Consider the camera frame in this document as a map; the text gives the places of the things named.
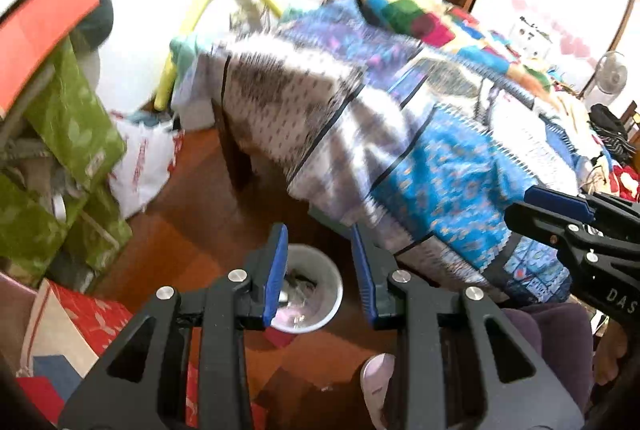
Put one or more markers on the orange flat box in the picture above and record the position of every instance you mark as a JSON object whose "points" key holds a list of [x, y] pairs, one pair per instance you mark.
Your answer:
{"points": [[35, 35]]}

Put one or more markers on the teal rail clamp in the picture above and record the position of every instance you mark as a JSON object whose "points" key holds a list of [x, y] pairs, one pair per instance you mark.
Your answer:
{"points": [[182, 50]]}

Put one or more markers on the white appliance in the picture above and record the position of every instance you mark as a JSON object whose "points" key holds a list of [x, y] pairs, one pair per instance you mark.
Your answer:
{"points": [[531, 38]]}

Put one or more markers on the blue patchwork blanket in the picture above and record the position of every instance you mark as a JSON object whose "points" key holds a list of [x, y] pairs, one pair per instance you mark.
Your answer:
{"points": [[430, 170]]}

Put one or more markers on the white standing fan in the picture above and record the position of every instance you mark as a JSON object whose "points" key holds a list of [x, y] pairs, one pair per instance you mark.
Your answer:
{"points": [[611, 75]]}

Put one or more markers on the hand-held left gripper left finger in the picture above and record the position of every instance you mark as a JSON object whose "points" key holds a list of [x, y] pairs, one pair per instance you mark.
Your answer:
{"points": [[276, 280]]}

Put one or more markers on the red plush toy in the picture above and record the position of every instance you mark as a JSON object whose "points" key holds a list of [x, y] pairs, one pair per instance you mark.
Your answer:
{"points": [[625, 180]]}

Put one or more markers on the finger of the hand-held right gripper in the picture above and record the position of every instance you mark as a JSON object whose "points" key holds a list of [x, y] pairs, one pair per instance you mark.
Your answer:
{"points": [[537, 222], [555, 201]]}

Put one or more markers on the silver wrapper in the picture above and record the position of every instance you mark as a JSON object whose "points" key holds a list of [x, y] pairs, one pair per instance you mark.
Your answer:
{"points": [[300, 290]]}

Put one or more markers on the pink slipper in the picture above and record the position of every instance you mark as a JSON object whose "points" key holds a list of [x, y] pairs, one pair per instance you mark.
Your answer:
{"points": [[376, 385]]}

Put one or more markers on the person's leg in purple trousers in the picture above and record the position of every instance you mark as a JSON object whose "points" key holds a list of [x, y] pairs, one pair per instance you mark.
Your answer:
{"points": [[555, 345]]}

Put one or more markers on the black striped clothing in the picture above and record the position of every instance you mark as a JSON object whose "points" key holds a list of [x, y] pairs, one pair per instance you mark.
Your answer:
{"points": [[607, 128]]}

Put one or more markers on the red and white paper bag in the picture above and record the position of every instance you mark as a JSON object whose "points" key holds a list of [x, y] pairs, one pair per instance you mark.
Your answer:
{"points": [[85, 320]]}

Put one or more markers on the person's right hand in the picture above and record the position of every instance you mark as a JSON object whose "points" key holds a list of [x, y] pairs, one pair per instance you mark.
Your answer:
{"points": [[611, 355]]}

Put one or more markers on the red bin with white liner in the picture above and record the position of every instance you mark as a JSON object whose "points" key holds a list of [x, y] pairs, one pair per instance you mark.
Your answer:
{"points": [[327, 280]]}

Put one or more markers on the wooden chair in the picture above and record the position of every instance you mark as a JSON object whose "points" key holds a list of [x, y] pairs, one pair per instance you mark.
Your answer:
{"points": [[632, 115]]}

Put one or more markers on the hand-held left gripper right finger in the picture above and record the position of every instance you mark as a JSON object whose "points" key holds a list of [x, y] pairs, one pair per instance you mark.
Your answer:
{"points": [[361, 280]]}

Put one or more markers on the white plastic bag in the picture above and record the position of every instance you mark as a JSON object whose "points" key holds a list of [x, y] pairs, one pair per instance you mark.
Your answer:
{"points": [[145, 160]]}

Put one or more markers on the grey metal frame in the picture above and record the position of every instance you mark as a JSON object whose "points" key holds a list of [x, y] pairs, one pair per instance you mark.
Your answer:
{"points": [[25, 105]]}

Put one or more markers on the colourful checked quilt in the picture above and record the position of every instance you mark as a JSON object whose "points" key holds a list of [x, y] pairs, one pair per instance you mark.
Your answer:
{"points": [[410, 10]]}

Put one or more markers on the pink plastic basin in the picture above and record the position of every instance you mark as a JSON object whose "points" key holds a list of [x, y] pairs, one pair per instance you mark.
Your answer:
{"points": [[15, 315]]}

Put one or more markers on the yellow bed rail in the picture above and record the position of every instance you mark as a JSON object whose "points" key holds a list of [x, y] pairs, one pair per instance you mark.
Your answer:
{"points": [[192, 18]]}

